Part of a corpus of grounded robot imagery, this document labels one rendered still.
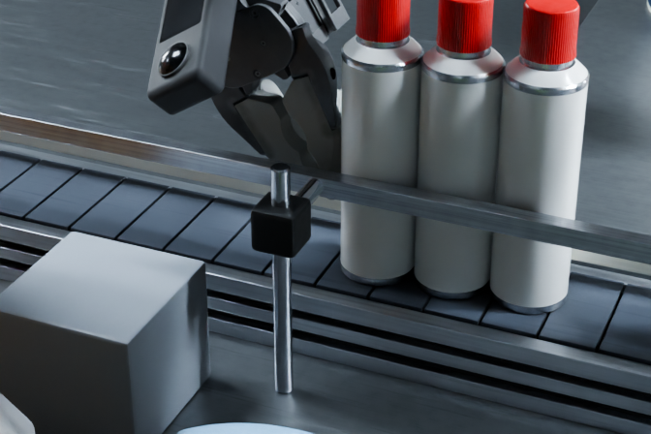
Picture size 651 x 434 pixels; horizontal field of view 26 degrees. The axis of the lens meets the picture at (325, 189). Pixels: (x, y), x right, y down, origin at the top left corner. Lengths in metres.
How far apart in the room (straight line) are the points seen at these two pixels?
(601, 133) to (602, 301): 0.25
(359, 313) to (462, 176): 0.12
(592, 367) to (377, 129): 0.20
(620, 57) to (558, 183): 0.44
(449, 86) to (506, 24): 0.64
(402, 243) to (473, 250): 0.05
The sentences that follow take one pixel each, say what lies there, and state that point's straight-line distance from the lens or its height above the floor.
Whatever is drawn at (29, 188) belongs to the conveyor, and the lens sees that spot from 1.08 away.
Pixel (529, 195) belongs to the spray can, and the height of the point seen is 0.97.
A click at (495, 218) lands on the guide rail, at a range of 0.87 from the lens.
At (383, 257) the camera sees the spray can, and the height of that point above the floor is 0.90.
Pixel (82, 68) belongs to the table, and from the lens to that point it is 1.40.
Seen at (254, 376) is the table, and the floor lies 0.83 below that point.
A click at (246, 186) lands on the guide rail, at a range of 1.02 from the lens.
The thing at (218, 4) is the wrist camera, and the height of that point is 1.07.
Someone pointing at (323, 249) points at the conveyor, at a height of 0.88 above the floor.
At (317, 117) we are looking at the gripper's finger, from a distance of 0.92.
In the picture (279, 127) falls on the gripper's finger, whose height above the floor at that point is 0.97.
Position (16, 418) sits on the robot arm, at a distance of 0.47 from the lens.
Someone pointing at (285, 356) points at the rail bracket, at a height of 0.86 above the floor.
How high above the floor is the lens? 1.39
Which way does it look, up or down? 29 degrees down
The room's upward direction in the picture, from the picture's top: straight up
